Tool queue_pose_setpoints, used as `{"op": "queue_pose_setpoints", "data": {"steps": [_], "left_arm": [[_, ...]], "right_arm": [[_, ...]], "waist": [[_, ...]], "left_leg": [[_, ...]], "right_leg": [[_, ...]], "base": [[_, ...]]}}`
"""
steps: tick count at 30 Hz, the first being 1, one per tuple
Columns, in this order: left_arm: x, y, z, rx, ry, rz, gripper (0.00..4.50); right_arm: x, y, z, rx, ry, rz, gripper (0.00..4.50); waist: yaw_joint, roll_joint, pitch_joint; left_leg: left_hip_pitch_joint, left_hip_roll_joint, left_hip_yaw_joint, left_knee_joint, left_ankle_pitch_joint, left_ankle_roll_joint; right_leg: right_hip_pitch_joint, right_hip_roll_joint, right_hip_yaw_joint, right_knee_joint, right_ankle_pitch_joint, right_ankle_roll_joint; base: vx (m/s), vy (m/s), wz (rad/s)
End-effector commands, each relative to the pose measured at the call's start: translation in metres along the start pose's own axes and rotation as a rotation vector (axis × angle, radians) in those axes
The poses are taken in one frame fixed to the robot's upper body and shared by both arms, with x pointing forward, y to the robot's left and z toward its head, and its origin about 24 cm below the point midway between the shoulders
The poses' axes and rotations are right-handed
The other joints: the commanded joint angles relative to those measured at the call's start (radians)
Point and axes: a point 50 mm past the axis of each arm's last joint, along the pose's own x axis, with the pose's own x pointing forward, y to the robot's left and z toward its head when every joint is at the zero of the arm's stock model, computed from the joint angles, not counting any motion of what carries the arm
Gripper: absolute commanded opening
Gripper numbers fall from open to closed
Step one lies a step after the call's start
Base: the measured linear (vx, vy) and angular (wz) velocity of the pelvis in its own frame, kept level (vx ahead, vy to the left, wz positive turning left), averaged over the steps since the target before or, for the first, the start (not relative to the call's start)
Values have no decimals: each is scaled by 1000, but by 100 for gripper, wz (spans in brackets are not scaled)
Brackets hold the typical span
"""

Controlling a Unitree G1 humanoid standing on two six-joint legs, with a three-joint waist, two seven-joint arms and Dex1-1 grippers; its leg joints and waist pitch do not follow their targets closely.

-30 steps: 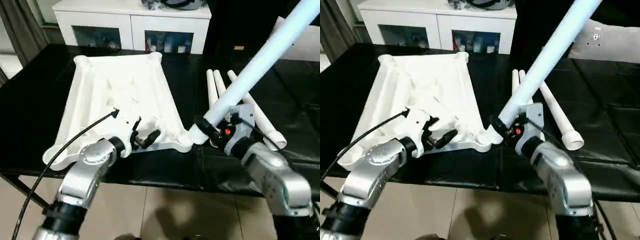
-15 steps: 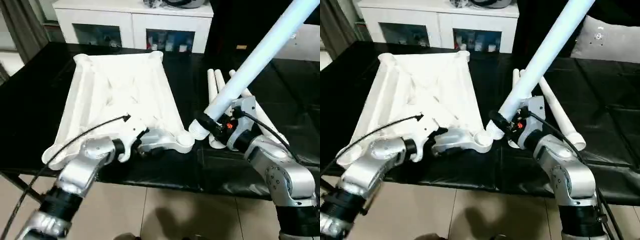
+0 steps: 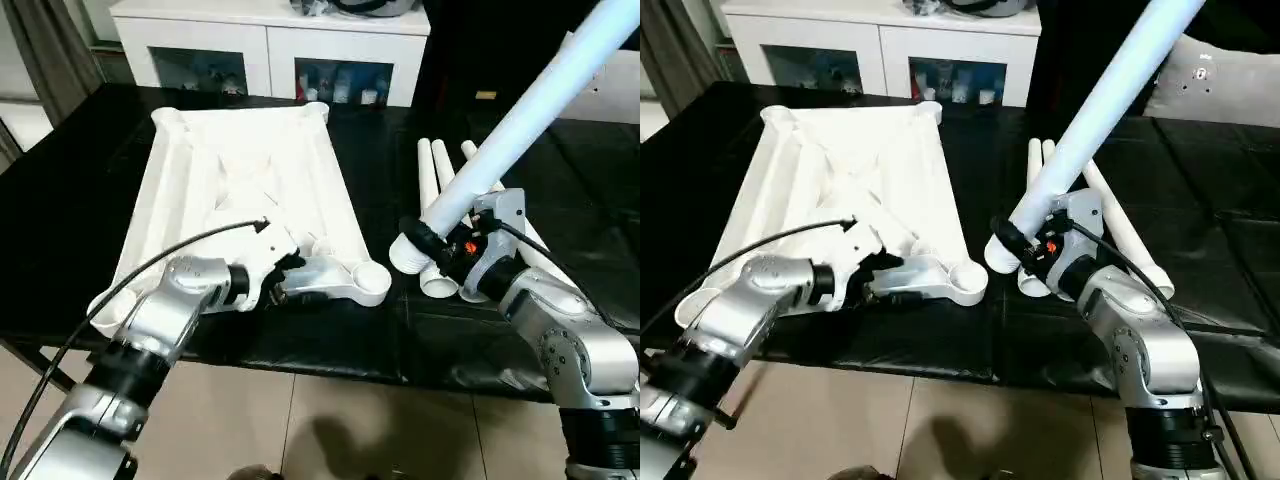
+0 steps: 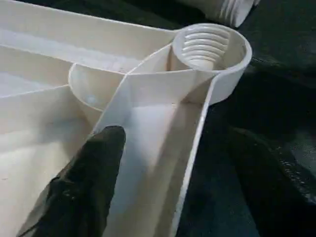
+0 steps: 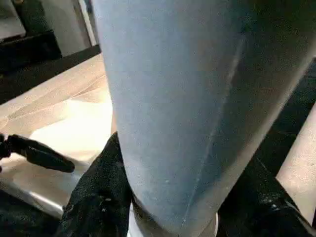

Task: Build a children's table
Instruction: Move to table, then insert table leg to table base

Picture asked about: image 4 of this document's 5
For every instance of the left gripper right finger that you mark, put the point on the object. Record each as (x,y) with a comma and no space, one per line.
(276,197)

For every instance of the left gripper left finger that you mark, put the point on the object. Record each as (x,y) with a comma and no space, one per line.
(81,192)

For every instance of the white plastic table top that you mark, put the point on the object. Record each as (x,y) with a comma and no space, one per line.
(74,74)

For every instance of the white plastic table leg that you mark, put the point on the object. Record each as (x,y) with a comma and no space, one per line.
(222,10)

